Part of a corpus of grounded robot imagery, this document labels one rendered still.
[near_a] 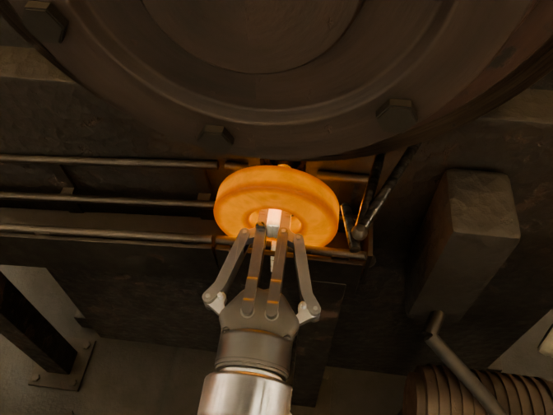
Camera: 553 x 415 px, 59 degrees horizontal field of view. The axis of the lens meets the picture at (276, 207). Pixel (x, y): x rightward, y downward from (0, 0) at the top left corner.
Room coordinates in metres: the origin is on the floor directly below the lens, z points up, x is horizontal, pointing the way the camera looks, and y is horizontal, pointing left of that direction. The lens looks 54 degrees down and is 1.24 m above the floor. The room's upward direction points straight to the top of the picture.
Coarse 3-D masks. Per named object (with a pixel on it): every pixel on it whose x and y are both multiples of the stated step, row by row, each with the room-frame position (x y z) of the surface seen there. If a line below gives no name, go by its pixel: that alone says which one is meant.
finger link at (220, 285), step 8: (240, 232) 0.30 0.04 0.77; (248, 232) 0.30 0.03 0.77; (240, 240) 0.29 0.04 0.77; (232, 248) 0.28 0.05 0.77; (240, 248) 0.28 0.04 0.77; (248, 248) 0.30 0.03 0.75; (232, 256) 0.27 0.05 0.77; (240, 256) 0.28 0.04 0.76; (224, 264) 0.26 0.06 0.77; (232, 264) 0.26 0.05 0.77; (240, 264) 0.28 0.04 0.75; (224, 272) 0.25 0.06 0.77; (232, 272) 0.26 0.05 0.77; (216, 280) 0.24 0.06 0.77; (224, 280) 0.24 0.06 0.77; (232, 280) 0.25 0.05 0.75; (208, 288) 0.24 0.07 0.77; (216, 288) 0.24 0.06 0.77; (224, 288) 0.24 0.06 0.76; (208, 296) 0.23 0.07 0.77; (216, 296) 0.23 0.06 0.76
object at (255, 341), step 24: (240, 312) 0.21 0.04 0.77; (264, 312) 0.21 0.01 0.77; (288, 312) 0.21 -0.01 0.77; (240, 336) 0.17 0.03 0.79; (264, 336) 0.17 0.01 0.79; (288, 336) 0.18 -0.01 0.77; (216, 360) 0.16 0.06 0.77; (240, 360) 0.15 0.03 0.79; (264, 360) 0.15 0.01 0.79; (288, 360) 0.16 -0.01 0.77
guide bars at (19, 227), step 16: (0, 224) 0.37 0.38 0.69; (16, 224) 0.37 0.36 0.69; (144, 240) 0.35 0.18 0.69; (160, 240) 0.34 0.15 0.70; (176, 240) 0.34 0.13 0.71; (192, 240) 0.33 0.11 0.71; (208, 240) 0.33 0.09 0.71; (224, 240) 0.33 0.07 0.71; (320, 256) 0.32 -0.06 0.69; (336, 256) 0.31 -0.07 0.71; (352, 256) 0.31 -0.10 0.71
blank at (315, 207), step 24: (264, 168) 0.36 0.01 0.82; (288, 168) 0.36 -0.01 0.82; (240, 192) 0.34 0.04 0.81; (264, 192) 0.33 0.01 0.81; (288, 192) 0.33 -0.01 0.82; (312, 192) 0.33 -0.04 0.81; (216, 216) 0.34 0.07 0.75; (240, 216) 0.34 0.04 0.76; (312, 216) 0.33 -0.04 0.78; (336, 216) 0.33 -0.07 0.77; (312, 240) 0.33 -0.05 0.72
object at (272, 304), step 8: (280, 232) 0.30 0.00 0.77; (288, 232) 0.30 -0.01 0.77; (280, 240) 0.29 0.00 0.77; (280, 248) 0.28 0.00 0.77; (280, 256) 0.27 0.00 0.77; (280, 264) 0.26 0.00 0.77; (272, 272) 0.25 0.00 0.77; (280, 272) 0.25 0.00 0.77; (272, 280) 0.24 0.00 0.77; (280, 280) 0.24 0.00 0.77; (272, 288) 0.23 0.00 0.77; (280, 288) 0.23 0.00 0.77; (272, 296) 0.22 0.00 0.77; (272, 304) 0.21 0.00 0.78; (272, 312) 0.20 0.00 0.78
